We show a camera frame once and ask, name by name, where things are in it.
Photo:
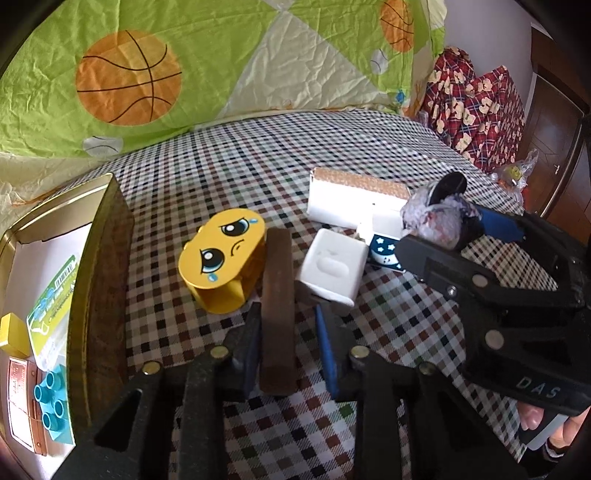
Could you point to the white box star pattern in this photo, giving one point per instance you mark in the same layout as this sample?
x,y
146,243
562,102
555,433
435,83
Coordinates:
x,y
383,253

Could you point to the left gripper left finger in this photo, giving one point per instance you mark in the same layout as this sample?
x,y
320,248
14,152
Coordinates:
x,y
172,411

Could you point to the white charger cube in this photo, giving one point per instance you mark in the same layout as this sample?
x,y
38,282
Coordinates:
x,y
332,271

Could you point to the person right hand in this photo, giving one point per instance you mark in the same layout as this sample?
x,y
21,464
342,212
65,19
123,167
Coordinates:
x,y
557,431

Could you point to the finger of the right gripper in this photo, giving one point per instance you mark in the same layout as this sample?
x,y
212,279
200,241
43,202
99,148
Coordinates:
x,y
445,271
504,227

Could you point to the white box cork top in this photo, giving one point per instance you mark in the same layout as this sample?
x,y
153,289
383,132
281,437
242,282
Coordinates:
x,y
367,204

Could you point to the basketball pattern bed sheet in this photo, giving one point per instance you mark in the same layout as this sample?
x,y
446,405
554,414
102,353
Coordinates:
x,y
86,81

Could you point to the checkered tablecloth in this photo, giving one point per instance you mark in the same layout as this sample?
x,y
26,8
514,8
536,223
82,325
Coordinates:
x,y
302,172

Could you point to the yellow cube block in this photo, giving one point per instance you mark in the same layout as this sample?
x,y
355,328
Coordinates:
x,y
14,340

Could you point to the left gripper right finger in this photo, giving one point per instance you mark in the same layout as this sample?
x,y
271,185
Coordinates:
x,y
411,422

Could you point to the green card pack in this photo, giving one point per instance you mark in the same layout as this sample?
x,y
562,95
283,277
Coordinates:
x,y
47,323

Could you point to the plastic bag with toy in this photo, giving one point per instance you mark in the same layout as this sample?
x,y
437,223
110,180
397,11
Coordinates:
x,y
514,176

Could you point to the gold metal tin box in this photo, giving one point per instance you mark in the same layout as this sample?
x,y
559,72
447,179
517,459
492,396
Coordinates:
x,y
93,222

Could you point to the cyan toy brick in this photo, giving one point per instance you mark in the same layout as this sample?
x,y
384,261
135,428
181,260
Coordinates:
x,y
52,398

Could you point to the yellow crying face block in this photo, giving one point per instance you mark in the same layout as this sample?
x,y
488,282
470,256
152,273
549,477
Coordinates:
x,y
222,263

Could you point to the brown wooden door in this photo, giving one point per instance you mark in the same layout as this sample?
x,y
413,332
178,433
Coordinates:
x,y
558,189

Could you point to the red patterned cloth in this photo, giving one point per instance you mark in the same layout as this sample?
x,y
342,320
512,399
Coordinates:
x,y
481,117

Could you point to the brown makeup palette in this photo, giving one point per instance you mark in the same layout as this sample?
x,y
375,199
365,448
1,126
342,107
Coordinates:
x,y
24,413

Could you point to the dark brown wooden bar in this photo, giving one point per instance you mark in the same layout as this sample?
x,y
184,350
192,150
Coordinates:
x,y
278,372

